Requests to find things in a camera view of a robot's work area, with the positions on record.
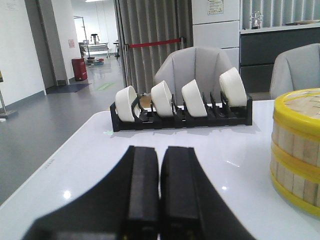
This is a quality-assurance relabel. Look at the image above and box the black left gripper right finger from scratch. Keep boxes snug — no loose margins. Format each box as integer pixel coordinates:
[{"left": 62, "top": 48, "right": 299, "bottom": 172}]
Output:
[{"left": 160, "top": 146, "right": 254, "bottom": 240}]

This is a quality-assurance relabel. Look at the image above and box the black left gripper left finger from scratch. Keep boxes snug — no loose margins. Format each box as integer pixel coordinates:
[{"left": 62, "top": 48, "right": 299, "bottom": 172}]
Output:
[{"left": 23, "top": 146, "right": 159, "bottom": 240}]

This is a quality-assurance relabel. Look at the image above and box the grey kitchen counter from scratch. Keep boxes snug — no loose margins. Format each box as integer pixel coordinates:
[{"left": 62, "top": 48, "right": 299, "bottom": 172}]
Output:
[{"left": 239, "top": 24, "right": 320, "bottom": 93}]

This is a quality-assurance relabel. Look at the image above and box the black dish rack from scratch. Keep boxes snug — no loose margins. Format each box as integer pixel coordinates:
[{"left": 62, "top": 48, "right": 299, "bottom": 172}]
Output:
[{"left": 110, "top": 92, "right": 253, "bottom": 132}]

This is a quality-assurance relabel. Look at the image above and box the woven bamboo steamer lid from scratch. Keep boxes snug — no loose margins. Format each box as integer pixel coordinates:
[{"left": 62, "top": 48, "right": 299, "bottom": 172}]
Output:
[{"left": 273, "top": 88, "right": 320, "bottom": 141}]

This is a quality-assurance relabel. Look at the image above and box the white bowl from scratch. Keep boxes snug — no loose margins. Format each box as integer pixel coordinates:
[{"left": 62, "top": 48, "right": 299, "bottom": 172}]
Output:
[
  {"left": 151, "top": 80, "right": 173, "bottom": 118},
  {"left": 115, "top": 85, "right": 137, "bottom": 122},
  {"left": 181, "top": 79, "right": 207, "bottom": 118},
  {"left": 219, "top": 67, "right": 247, "bottom": 107}
]

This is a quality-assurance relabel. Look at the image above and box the left grey chair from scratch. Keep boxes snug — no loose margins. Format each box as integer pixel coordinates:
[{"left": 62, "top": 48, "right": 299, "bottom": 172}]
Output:
[{"left": 153, "top": 46, "right": 233, "bottom": 105}]

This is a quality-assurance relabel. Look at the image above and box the red trash bin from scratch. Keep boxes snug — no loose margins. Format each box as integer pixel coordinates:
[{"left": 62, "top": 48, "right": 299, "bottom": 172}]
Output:
[{"left": 71, "top": 58, "right": 88, "bottom": 81}]

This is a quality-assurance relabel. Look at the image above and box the grey chair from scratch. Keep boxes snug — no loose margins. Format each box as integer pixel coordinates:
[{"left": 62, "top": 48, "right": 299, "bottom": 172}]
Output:
[
  {"left": 269, "top": 43, "right": 320, "bottom": 99},
  {"left": 153, "top": 46, "right": 233, "bottom": 105}
]

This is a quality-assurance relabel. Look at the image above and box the right grey chair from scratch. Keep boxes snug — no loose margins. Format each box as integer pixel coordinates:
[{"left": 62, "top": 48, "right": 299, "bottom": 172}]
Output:
[{"left": 269, "top": 43, "right": 320, "bottom": 99}]

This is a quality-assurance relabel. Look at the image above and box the red barrier belt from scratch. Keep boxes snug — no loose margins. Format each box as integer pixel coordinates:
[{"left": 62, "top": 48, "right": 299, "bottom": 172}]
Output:
[{"left": 124, "top": 37, "right": 183, "bottom": 49}]

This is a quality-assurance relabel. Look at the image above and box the bamboo steamer tray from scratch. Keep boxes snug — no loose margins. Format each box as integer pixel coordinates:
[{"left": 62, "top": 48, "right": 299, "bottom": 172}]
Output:
[
  {"left": 270, "top": 153, "right": 320, "bottom": 217},
  {"left": 271, "top": 120, "right": 320, "bottom": 183}
]

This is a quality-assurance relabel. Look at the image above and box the white refrigerator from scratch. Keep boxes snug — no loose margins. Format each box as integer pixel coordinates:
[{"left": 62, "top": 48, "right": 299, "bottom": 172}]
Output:
[{"left": 191, "top": 0, "right": 241, "bottom": 68}]

